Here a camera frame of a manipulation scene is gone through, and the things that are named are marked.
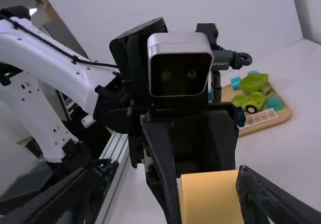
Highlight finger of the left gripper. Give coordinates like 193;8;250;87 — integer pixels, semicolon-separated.
205;109;238;172

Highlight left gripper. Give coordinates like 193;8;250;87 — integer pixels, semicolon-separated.
126;70;240;224

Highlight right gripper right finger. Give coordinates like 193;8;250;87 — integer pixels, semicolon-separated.
237;165;321;224

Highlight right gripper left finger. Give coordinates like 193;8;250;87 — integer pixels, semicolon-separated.
0;167;104;224

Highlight dark blue toy brick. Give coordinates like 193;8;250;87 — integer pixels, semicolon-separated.
235;106;247;127

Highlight white window toy brick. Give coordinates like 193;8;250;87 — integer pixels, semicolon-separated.
246;109;278;126

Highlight green wheeled toy brick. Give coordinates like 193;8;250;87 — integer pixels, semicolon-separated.
232;91;267;114

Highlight silver rails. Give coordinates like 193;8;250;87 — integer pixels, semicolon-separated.
95;131;133;224

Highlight tan tray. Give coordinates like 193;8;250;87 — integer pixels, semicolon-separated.
220;82;293;137

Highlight teal toy brick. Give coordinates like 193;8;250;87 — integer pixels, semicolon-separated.
266;93;286;110

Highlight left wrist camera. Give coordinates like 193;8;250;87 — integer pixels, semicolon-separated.
146;32;214;98

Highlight coiled black cable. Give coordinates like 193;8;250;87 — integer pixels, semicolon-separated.
234;51;253;69

